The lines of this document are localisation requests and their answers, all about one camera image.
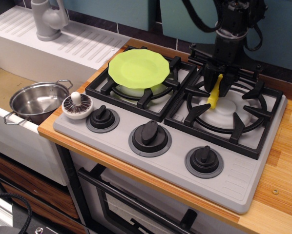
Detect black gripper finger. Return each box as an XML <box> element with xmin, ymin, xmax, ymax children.
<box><xmin>219</xmin><ymin>72</ymin><xmax>236</xmax><ymax>97</ymax></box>
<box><xmin>203</xmin><ymin>65</ymin><xmax>221</xmax><ymax>93</ymax></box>

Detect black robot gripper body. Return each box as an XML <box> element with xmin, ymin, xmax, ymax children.
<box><xmin>188</xmin><ymin>37</ymin><xmax>265</xmax><ymax>81</ymax></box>

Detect yellow toy fry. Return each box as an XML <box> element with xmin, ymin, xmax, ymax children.
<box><xmin>207</xmin><ymin>74</ymin><xmax>223</xmax><ymax>109</ymax></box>

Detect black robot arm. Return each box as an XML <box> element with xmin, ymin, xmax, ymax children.
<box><xmin>183</xmin><ymin>0</ymin><xmax>268</xmax><ymax>97</ymax></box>

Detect green plastic plate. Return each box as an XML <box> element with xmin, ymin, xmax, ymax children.
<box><xmin>108</xmin><ymin>49</ymin><xmax>170</xmax><ymax>89</ymax></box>

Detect white brown toy mushroom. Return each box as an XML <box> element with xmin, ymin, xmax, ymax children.
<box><xmin>62</xmin><ymin>92</ymin><xmax>94</xmax><ymax>120</ymax></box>

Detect stainless steel pot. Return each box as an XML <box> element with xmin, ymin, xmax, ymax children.
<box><xmin>3</xmin><ymin>79</ymin><xmax>73</xmax><ymax>125</ymax></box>

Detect white toy sink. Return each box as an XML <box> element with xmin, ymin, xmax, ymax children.
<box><xmin>0</xmin><ymin>6</ymin><xmax>129</xmax><ymax>186</ymax></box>

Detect black right burner grate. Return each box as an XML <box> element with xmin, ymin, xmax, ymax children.
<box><xmin>165</xmin><ymin>71</ymin><xmax>287</xmax><ymax>159</ymax></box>

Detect black burner grate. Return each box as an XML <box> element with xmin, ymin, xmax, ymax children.
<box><xmin>85</xmin><ymin>46</ymin><xmax>198</xmax><ymax>122</ymax></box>
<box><xmin>165</xmin><ymin>71</ymin><xmax>287</xmax><ymax>159</ymax></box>

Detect black left burner grate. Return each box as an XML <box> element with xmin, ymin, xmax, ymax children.
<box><xmin>85</xmin><ymin>46</ymin><xmax>198</xmax><ymax>122</ymax></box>

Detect grey toy stove top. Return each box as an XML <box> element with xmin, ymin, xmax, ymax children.
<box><xmin>53</xmin><ymin>46</ymin><xmax>287</xmax><ymax>214</ymax></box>

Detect black right stove knob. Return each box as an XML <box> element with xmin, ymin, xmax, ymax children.
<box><xmin>185</xmin><ymin>146</ymin><xmax>224</xmax><ymax>179</ymax></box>

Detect black stove knob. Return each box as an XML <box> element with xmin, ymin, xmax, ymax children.
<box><xmin>185</xmin><ymin>146</ymin><xmax>224</xmax><ymax>179</ymax></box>
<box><xmin>86</xmin><ymin>105</ymin><xmax>120</xmax><ymax>134</ymax></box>
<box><xmin>128</xmin><ymin>120</ymin><xmax>172</xmax><ymax>157</ymax></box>

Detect black middle stove knob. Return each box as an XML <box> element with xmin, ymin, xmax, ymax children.
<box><xmin>128</xmin><ymin>120</ymin><xmax>172</xmax><ymax>157</ymax></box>

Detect black left stove knob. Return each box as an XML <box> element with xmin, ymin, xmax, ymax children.
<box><xmin>86</xmin><ymin>105</ymin><xmax>120</xmax><ymax>134</ymax></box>

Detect toy oven door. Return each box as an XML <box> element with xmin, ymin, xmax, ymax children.
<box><xmin>78</xmin><ymin>164</ymin><xmax>239</xmax><ymax>234</ymax></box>

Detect grey toy faucet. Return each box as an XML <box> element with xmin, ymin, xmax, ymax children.
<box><xmin>31</xmin><ymin>0</ymin><xmax>69</xmax><ymax>41</ymax></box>

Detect wooden drawer front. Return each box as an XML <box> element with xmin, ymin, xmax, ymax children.
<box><xmin>0</xmin><ymin>153</ymin><xmax>86</xmax><ymax>234</ymax></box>

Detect black braided cable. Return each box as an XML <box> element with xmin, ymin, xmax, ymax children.
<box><xmin>0</xmin><ymin>192</ymin><xmax>33</xmax><ymax>234</ymax></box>

